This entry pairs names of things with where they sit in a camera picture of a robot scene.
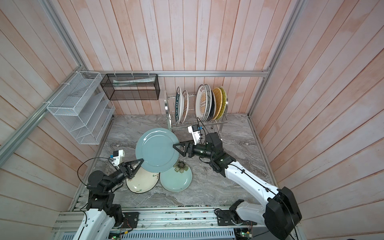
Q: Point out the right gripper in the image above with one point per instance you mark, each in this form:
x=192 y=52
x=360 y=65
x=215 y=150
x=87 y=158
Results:
x=190 y=148

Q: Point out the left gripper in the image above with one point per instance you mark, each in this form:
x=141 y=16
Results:
x=127 y=169

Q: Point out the cream floral plate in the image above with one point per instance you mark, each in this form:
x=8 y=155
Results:
x=143 y=181

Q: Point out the dark teal ceramic plate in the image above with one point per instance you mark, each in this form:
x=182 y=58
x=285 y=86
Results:
x=155 y=147

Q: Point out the stainless steel dish rack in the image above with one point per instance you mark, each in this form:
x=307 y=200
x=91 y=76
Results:
x=191 y=119

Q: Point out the orange sunburst plate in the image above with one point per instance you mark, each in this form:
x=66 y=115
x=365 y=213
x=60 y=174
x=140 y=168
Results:
x=201 y=102
x=185 y=106

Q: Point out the white plate with text rim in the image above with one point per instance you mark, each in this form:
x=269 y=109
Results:
x=179 y=105

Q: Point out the black round plate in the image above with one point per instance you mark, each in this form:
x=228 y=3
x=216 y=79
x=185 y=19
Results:
x=213 y=107

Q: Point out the white plate green clover motif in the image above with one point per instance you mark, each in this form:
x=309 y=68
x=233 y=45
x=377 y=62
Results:
x=208 y=102

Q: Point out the yellow green woven plate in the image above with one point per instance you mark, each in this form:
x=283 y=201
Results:
x=224 y=102

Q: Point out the orange woven bamboo plate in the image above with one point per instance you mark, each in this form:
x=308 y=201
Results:
x=218 y=94

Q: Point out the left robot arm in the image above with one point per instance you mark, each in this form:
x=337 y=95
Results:
x=102 y=217

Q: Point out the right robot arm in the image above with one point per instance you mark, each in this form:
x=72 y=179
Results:
x=278 y=209

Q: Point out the light green flower plate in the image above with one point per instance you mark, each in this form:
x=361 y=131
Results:
x=178 y=178

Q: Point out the rolled paper tube in basket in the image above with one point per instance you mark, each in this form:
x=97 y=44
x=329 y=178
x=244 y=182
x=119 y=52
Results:
x=145 y=82

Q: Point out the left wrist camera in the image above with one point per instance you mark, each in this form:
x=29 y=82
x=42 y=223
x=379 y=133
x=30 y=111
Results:
x=117 y=157

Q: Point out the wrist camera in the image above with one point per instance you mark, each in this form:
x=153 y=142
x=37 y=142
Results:
x=117 y=157
x=195 y=131

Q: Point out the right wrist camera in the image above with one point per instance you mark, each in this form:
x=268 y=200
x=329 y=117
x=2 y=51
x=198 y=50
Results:
x=195 y=131

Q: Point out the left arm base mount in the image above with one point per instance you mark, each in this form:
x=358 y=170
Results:
x=130 y=220

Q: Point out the white wire mesh shelf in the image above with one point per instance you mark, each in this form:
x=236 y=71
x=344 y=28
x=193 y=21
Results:
x=84 y=113

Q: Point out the black mesh wall basket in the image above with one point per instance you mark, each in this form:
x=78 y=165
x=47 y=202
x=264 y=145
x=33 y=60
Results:
x=130 y=93

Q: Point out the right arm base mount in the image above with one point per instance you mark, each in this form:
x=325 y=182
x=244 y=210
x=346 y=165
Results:
x=230 y=218

